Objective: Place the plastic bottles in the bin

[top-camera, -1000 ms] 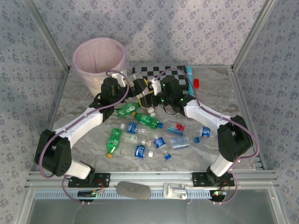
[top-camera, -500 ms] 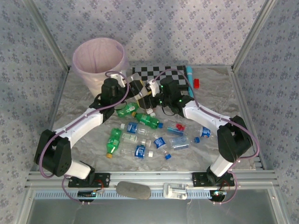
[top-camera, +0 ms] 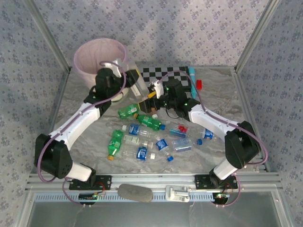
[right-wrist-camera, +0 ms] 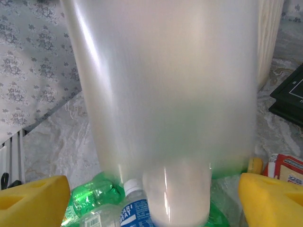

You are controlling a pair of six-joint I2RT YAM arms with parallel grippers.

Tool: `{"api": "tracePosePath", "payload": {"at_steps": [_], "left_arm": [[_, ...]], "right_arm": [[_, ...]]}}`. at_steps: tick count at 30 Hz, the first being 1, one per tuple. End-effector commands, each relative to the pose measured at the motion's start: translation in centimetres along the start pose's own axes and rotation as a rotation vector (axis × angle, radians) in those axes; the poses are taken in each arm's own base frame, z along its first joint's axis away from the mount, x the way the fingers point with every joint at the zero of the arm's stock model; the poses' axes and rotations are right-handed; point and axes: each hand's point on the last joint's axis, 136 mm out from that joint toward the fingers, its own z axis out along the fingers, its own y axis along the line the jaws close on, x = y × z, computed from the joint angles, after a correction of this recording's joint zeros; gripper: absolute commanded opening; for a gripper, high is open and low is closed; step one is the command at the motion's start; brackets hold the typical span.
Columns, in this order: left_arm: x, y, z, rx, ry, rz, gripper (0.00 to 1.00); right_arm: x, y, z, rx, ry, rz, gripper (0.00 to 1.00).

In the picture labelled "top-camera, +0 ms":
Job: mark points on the blue-label bottle blue cap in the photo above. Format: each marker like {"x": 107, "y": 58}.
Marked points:
{"x": 162, "y": 144}

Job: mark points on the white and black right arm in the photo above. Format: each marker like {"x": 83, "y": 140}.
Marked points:
{"x": 213, "y": 120}

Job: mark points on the blue-label bottle white cap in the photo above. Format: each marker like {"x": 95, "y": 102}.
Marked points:
{"x": 134, "y": 129}
{"x": 142, "y": 153}

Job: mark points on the large clear bottle blue cap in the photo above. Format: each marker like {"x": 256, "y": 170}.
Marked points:
{"x": 183, "y": 143}

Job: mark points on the black and grey chessboard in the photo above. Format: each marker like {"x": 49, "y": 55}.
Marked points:
{"x": 151, "y": 72}

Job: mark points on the clear bottle white label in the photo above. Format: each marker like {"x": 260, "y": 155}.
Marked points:
{"x": 140, "y": 88}

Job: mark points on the grey metal panel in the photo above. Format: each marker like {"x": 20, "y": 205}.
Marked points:
{"x": 142, "y": 215}

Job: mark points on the clear bottle white cap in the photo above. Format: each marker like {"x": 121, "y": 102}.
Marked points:
{"x": 155, "y": 116}

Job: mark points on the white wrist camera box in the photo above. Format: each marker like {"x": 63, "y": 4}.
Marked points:
{"x": 158, "y": 88}
{"x": 116, "y": 67}

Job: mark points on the clear bottle red cap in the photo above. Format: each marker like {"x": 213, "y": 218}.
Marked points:
{"x": 176, "y": 131}

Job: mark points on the clear bottle green-white label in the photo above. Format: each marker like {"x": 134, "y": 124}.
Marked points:
{"x": 131, "y": 139}

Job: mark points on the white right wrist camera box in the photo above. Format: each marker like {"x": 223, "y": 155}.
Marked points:
{"x": 158, "y": 88}

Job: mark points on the grey oval pad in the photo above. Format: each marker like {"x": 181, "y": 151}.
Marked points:
{"x": 135, "y": 192}

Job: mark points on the aluminium frame corner post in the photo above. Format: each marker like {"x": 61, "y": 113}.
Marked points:
{"x": 255, "y": 35}
{"x": 39, "y": 19}

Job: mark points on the red toy building brick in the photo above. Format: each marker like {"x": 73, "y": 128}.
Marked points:
{"x": 199, "y": 84}

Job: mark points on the small clear bottle blue cap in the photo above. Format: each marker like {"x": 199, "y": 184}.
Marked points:
{"x": 163, "y": 127}

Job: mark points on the green bottle yellow-green label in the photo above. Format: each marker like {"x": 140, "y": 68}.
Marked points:
{"x": 126, "y": 112}

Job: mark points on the white plastic bracket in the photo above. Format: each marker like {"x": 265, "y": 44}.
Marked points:
{"x": 176, "y": 192}

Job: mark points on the small circuit board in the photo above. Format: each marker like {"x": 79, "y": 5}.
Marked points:
{"x": 221, "y": 196}
{"x": 88, "y": 196}

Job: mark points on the blue-label clear bottle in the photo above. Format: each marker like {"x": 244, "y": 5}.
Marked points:
{"x": 208, "y": 135}

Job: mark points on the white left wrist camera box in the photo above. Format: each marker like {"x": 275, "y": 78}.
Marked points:
{"x": 116, "y": 67}

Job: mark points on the aluminium front rail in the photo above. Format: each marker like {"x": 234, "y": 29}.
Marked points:
{"x": 154, "y": 179}

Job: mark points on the teal plastic marker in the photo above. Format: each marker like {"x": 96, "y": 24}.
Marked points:
{"x": 192, "y": 75}

